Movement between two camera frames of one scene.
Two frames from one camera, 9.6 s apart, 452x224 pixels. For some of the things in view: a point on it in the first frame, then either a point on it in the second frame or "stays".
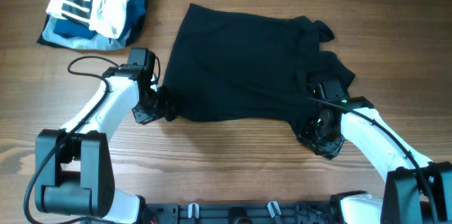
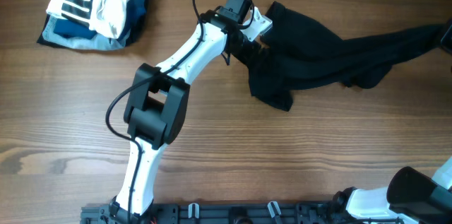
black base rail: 287,213 stays
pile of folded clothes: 63,32 stays
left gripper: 144,115 -> 246,55
